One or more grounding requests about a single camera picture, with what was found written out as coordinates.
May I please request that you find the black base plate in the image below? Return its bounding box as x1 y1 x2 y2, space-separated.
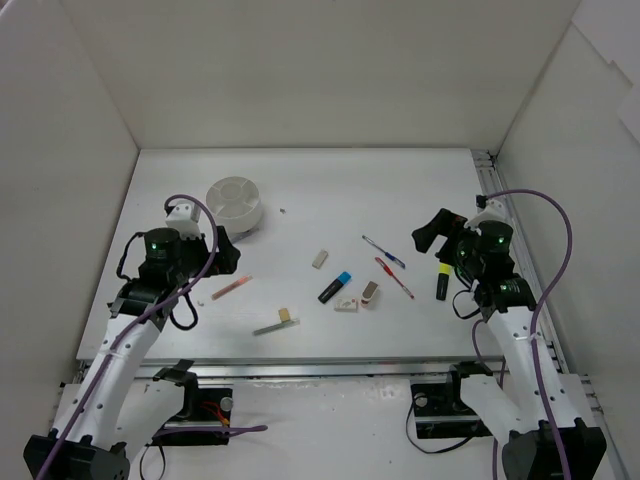
150 359 234 447
410 361 493 440

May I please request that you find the translucent red pen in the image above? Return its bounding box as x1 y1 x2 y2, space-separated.
211 275 252 301

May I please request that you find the red ballpoint pen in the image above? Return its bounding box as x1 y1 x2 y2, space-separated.
374 256 415 299

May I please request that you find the translucent green pen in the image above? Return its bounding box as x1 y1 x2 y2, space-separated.
252 319 300 336

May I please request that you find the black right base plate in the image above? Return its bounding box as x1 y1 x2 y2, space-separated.
410 361 493 440

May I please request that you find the white rectangular eraser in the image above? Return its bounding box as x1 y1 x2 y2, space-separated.
312 249 328 269

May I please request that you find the black yellow-capped highlighter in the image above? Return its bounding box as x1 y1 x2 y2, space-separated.
435 263 451 301

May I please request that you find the white eraser red print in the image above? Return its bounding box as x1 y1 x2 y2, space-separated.
334 297 358 312

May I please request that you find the black blue-capped highlighter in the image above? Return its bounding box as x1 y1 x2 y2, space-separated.
318 271 351 304

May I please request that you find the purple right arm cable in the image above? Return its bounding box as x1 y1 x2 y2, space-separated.
472 188 574 480

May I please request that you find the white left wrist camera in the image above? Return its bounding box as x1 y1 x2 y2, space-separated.
165 200 201 240

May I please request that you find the aluminium rail frame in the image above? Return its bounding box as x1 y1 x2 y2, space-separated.
74 148 629 480

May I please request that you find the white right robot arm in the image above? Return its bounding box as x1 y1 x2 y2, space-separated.
412 209 606 479

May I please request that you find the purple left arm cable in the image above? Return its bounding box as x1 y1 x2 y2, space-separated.
24 193 269 480

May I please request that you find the red white sleeved eraser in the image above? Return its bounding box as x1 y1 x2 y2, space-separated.
360 281 379 308

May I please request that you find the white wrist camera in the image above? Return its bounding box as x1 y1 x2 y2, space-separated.
165 200 201 240
464 195 508 231

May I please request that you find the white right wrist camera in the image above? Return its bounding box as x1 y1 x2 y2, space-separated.
464 195 508 231

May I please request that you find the white round divided container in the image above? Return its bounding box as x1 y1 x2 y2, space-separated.
206 176 264 234

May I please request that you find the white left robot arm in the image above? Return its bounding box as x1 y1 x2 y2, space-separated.
23 226 240 479

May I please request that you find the blue ballpoint pen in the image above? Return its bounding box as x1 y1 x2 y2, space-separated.
361 235 406 269

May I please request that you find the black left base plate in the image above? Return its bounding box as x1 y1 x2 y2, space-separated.
150 359 234 447

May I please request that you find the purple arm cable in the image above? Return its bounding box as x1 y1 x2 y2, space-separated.
472 188 574 480
24 193 269 480

